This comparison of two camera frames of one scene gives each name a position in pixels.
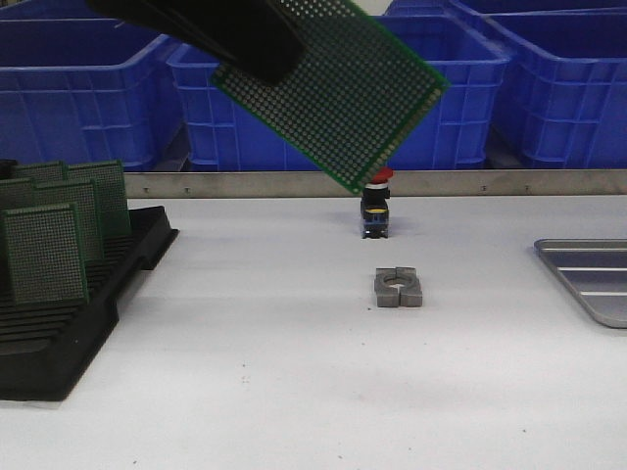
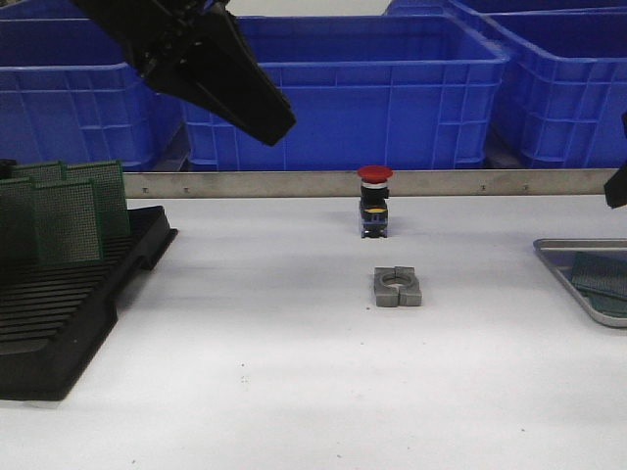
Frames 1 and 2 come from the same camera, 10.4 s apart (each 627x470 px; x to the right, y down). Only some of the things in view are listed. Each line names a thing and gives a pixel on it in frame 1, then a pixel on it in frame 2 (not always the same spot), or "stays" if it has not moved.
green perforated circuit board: (45, 254) -> (601, 271)
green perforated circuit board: (352, 100) -> (610, 303)
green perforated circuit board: (84, 194) stays
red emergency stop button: (374, 213) stays
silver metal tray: (596, 269) stays
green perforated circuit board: (98, 191) stays
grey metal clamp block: (394, 284) stays
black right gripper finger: (255, 36) -> (226, 79)
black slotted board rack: (45, 348) stays
